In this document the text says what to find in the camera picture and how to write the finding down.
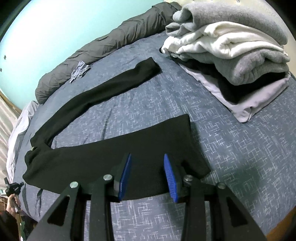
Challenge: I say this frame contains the person's left forearm sleeve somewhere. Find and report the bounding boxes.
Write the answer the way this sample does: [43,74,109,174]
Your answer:
[1,211,38,240]

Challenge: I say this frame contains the person's left hand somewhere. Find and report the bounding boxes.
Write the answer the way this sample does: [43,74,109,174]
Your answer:
[6,194,21,217]

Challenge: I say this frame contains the light grey blanket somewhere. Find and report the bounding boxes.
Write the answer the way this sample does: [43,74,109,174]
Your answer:
[6,101,39,182]

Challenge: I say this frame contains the blue patterned bed sheet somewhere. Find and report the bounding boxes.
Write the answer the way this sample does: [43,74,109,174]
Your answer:
[14,33,295,233]

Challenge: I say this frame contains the striped beige curtain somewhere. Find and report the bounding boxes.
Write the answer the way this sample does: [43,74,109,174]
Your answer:
[1,97,20,190]

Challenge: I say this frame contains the lavender folded garment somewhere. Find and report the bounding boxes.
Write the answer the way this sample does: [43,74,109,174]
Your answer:
[179,61,291,123]

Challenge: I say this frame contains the small blue crumpled cloth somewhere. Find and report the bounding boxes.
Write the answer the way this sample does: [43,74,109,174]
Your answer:
[70,61,91,83]

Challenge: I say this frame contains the black folded garment in pile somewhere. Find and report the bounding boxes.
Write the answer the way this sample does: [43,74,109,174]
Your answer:
[171,54,290,105]

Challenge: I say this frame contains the grey folded sweatpants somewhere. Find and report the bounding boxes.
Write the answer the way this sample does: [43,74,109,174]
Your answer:
[161,1,290,85]

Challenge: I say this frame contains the white black folded garment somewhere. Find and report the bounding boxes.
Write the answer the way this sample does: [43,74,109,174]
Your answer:
[161,21,287,59]

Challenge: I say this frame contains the dark grey rolled duvet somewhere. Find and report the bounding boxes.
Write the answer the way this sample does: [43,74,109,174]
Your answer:
[35,2,181,104]

